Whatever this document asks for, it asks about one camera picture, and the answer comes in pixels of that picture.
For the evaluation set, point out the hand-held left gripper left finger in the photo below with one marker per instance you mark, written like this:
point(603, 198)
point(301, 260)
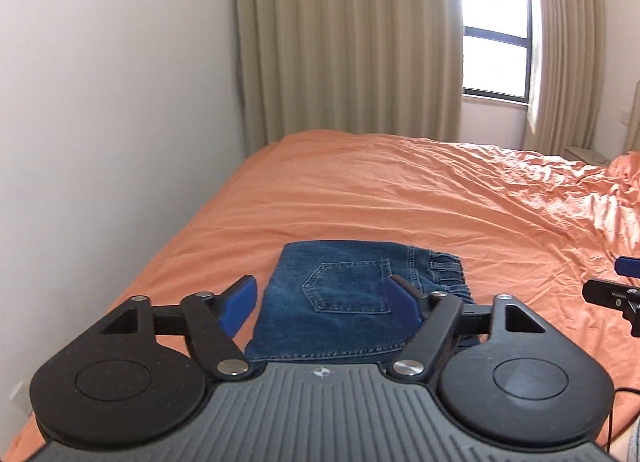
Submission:
point(240, 304)

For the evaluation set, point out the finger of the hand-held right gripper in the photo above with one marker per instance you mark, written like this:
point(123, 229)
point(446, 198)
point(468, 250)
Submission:
point(629, 265)
point(612, 294)

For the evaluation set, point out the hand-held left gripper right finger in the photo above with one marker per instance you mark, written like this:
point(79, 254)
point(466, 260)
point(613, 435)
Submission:
point(400, 299)

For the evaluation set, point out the blue denim pants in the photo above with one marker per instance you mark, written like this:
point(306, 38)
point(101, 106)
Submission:
point(340, 292)

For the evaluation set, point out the orange bed cover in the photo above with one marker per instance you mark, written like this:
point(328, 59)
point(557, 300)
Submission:
point(400, 192)

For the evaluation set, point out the beige low bedside unit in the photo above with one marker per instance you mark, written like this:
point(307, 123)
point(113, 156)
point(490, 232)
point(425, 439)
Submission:
point(587, 154)

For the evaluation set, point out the beige pleated curtain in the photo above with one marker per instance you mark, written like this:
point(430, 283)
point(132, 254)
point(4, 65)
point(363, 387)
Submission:
point(350, 41)
point(575, 41)

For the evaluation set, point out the white wall switch plate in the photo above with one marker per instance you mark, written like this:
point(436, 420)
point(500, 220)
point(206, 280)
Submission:
point(626, 116)

